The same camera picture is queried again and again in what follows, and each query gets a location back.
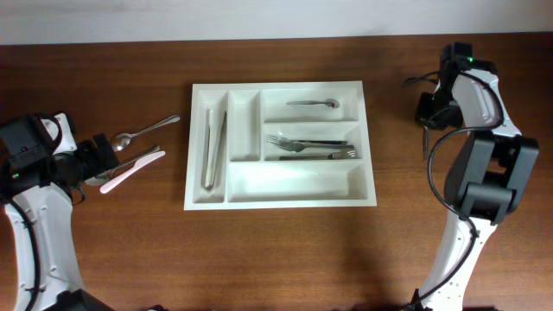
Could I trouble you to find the silver fork tines down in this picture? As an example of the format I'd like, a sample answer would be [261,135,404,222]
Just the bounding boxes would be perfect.
[278,149,357,161]

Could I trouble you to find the small silver spoon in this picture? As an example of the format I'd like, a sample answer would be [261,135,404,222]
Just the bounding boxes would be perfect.
[423,125,430,161]
[287,98,340,109]

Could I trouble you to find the silver metal tongs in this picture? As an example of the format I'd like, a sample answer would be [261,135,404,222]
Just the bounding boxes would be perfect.
[202,108,226,192]

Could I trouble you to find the silver fork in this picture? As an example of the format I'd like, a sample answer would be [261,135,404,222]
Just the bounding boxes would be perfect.
[276,142,355,153]

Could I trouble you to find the silver fork diagonal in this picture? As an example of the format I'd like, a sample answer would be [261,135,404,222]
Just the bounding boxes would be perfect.
[265,135,347,145]

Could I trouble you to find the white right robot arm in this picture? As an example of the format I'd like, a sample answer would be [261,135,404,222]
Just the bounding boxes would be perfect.
[404,42,539,310]

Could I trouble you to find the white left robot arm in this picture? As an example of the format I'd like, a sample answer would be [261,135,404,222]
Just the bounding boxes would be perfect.
[1,112,118,310]

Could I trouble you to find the large silver spoon left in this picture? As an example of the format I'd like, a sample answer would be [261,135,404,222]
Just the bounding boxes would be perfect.
[85,145,160,186]

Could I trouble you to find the silver spoon upper left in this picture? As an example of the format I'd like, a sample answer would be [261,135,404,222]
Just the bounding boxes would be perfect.
[111,115,181,152]

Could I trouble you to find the pink plastic knife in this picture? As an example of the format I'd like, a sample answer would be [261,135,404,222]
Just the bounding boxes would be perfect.
[99,151,166,194]

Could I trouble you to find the white plastic cutlery tray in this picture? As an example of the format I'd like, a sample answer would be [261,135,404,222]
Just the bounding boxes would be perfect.
[183,81,377,211]

